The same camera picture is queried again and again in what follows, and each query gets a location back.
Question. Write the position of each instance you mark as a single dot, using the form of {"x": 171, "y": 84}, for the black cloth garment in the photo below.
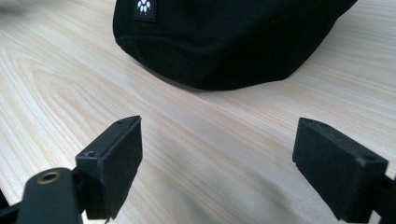
{"x": 230, "y": 40}

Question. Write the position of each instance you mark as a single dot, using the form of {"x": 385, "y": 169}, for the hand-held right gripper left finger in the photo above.
{"x": 113, "y": 174}

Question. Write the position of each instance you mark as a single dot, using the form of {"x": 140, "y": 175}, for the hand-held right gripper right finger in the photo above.
{"x": 337, "y": 172}

